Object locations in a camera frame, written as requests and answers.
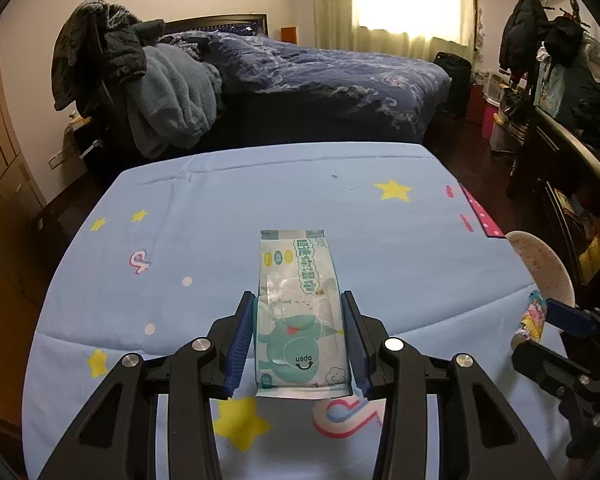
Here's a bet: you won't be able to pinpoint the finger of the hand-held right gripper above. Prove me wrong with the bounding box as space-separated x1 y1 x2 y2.
547 297 600 376
511 341 600 433

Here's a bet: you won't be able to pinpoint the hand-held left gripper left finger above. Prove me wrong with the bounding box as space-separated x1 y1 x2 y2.
37 290 258 480

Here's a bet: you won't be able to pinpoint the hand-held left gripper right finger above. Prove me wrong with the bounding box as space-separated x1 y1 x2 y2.
341 290 556 480

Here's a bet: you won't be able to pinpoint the colourful snack wrapper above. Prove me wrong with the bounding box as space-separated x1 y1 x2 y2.
511 290 548 348

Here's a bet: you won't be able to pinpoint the round white trash bin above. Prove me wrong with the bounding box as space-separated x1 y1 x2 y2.
505 230 577 311

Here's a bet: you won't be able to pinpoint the green wet wipes packet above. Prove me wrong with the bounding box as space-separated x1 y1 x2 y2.
252 228 353 401

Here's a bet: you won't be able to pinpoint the stack of books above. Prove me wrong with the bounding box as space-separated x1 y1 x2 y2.
555 190 600 281

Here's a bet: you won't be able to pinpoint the light blue printed tablecloth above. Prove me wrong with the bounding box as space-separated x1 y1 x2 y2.
22 141 576 480

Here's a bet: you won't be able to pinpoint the dark wooden cabinet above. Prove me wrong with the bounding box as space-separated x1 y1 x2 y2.
505 107 600 311

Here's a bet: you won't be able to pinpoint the pink storage bin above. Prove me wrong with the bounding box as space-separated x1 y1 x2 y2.
481 102 501 141

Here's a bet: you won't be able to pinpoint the red box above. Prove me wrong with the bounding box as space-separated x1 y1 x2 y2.
467 82 486 123

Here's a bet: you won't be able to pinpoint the white plastic basket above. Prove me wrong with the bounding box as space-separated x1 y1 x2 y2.
485 72 507 104

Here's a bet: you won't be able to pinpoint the grey-blue fleece blanket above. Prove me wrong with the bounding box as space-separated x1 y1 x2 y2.
125 42 226 158

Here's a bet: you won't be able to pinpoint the black suitcase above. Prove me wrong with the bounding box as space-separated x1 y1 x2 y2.
432 51 473 118

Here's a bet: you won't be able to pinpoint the bed with blue duvet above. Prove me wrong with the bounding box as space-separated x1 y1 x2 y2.
157 30 453 143

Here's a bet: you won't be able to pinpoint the hanging dark coats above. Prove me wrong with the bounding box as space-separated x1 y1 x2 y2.
499 0 586 86

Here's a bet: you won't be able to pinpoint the brown wooden wardrobe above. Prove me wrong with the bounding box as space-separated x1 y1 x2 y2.
0 35 46 261

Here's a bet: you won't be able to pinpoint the dark wooden headboard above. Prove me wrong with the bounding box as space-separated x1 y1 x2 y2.
162 12 270 36

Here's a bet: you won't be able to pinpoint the clothes heap on chair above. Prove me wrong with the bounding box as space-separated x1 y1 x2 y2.
51 0 166 111

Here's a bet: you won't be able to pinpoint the pale window curtain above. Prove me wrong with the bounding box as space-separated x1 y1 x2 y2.
312 0 476 53

